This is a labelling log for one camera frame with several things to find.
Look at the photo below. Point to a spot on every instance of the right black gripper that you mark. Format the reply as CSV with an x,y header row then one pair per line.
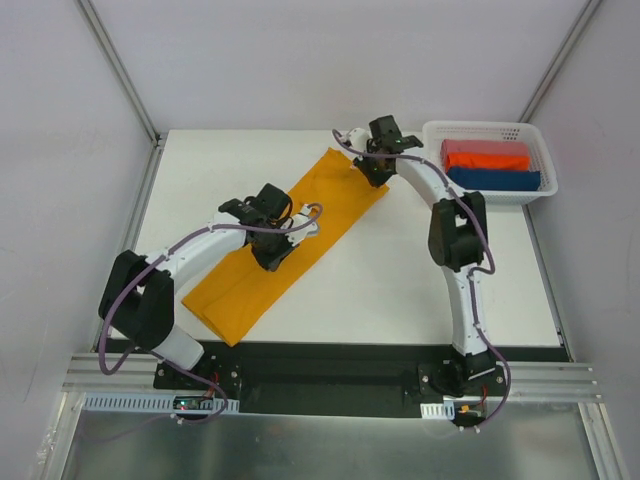
x,y
375,170

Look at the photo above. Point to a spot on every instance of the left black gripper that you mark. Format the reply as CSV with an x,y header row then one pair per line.
x,y
272,248

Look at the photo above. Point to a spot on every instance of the white plastic basket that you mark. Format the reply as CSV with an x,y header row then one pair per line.
x,y
436,131

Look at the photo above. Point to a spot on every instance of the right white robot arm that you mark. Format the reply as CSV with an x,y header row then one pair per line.
x,y
457,237

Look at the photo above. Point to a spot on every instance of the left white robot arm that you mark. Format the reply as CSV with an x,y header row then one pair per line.
x,y
139,298

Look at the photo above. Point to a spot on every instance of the pink rolled t shirt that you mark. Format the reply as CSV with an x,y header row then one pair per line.
x,y
488,147

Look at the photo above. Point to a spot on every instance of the blue rolled t shirt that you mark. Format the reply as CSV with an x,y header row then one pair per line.
x,y
495,180

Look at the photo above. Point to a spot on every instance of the orange rolled t shirt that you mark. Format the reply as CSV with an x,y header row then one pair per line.
x,y
466,160

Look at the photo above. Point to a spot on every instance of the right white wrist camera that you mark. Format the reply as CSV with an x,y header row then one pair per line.
x,y
357,139

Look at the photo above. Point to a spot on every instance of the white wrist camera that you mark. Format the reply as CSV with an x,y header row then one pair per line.
x,y
305,225
357,139

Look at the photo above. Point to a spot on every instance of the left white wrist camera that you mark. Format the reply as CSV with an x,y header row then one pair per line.
x,y
305,225

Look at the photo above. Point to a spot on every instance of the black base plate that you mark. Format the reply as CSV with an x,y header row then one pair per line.
x,y
344,380

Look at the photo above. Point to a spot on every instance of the left white cable duct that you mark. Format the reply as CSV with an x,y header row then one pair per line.
x,y
158,403

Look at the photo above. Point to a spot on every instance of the white cable duct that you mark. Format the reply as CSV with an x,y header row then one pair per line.
x,y
158,403
438,411

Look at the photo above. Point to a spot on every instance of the right white cable duct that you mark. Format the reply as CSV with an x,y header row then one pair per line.
x,y
438,411

